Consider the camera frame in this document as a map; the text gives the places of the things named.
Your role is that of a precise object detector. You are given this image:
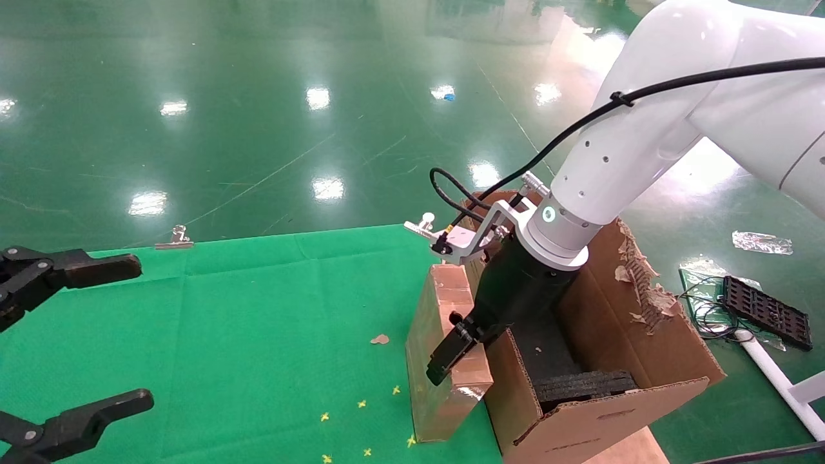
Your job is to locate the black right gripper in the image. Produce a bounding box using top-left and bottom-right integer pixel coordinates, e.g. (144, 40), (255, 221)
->
(425, 233), (581, 387)

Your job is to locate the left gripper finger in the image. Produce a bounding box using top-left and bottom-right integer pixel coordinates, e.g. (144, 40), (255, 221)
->
(0, 389), (155, 464)
(0, 246), (143, 333)

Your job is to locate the small taped cardboard box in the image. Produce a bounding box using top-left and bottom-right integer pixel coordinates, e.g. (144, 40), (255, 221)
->
(405, 263), (495, 445)

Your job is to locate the large open cardboard carton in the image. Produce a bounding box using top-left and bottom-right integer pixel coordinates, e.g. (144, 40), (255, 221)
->
(460, 189), (728, 464)

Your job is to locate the metal binder clip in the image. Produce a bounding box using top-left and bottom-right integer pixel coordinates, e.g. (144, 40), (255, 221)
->
(155, 224), (195, 251)

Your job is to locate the black foam padding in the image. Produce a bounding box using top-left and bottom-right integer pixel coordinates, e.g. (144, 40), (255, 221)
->
(508, 309), (640, 414)

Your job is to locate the green table cloth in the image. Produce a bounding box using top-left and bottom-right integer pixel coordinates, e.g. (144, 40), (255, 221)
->
(0, 223), (505, 464)

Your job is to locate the black perforated tray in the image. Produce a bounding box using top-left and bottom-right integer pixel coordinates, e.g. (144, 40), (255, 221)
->
(720, 275), (813, 353)

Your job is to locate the white pipe stand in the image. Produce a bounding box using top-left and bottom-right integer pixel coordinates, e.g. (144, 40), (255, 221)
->
(733, 329), (825, 443)

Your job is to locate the crumpled clear plastic foil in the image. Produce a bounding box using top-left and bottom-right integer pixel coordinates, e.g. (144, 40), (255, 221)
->
(732, 230), (794, 256)

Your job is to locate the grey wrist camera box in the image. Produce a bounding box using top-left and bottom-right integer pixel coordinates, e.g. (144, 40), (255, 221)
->
(404, 211), (485, 267)

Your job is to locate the silver camera mount bracket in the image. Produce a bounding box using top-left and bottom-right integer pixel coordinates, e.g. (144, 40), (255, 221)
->
(474, 171), (552, 260)

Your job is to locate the thick black braided cable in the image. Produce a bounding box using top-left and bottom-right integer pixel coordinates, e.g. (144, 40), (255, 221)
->
(430, 167), (492, 253)

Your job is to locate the clear bag with wires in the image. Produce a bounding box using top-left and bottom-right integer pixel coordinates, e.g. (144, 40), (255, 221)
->
(677, 258), (788, 353)

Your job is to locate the black floor cable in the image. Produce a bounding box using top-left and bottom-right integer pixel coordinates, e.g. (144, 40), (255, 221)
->
(692, 440), (825, 464)

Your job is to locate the thin black cable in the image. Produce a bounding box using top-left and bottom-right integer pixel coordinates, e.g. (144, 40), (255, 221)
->
(450, 56), (825, 231)

